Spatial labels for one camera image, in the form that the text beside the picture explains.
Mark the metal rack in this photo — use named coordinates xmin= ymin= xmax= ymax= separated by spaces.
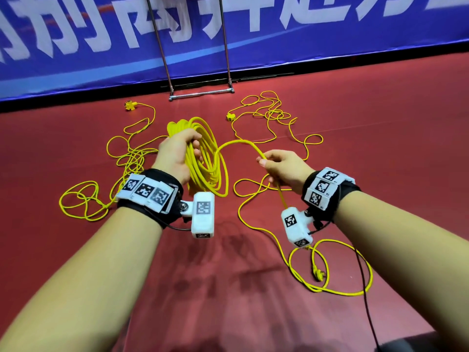
xmin=144 ymin=0 xmax=236 ymax=102

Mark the person's left hand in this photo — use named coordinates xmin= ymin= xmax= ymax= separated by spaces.
xmin=151 ymin=127 xmax=204 ymax=186

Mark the person's left forearm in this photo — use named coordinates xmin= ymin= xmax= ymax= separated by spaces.
xmin=0 ymin=209 xmax=164 ymax=352

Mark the black cable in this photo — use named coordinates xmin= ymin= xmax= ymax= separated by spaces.
xmin=355 ymin=249 xmax=382 ymax=349

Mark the person's right hand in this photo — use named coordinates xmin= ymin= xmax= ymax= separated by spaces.
xmin=258 ymin=149 xmax=316 ymax=194

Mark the black marker wristband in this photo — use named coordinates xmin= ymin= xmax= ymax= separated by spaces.
xmin=115 ymin=168 xmax=185 ymax=230
xmin=301 ymin=166 xmax=362 ymax=223

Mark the person's right forearm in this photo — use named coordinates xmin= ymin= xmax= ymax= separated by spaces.
xmin=333 ymin=190 xmax=469 ymax=352

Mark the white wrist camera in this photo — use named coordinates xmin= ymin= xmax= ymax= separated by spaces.
xmin=179 ymin=190 xmax=217 ymax=240
xmin=281 ymin=206 xmax=318 ymax=249

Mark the blue banner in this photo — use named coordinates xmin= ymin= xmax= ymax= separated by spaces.
xmin=0 ymin=0 xmax=469 ymax=102

